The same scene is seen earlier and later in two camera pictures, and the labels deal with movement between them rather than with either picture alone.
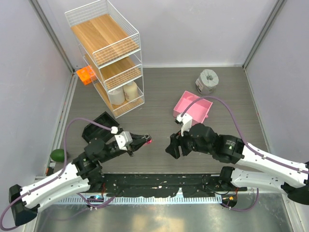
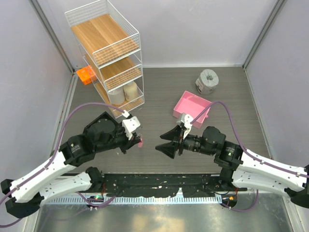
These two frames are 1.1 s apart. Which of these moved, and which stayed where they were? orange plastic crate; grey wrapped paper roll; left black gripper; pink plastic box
Moved: left black gripper
Stayed: orange plastic crate; pink plastic box; grey wrapped paper roll
